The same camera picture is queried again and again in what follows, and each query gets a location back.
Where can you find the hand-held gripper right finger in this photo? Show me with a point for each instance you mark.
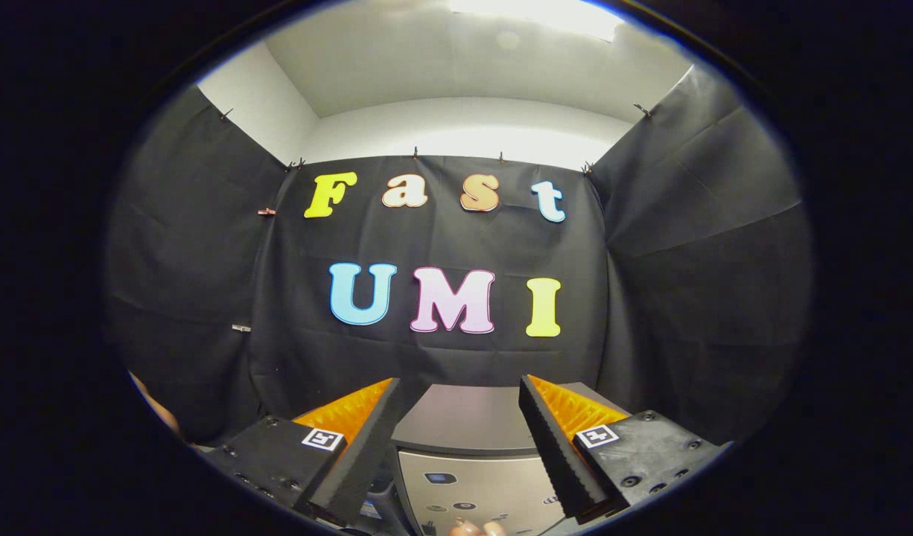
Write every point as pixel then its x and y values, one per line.
pixel 557 461

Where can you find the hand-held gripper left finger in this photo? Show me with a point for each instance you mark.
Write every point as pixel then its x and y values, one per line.
pixel 356 461

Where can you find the grey washing machine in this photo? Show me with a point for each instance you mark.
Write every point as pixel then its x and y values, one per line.
pixel 386 514

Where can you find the grey box-shaped appliance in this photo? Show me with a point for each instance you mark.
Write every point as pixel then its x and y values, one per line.
pixel 464 417

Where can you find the black backdrop cloth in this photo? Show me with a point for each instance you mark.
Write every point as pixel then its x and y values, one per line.
pixel 687 260

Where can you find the ceiling light panel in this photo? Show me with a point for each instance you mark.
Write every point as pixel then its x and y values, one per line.
pixel 538 16

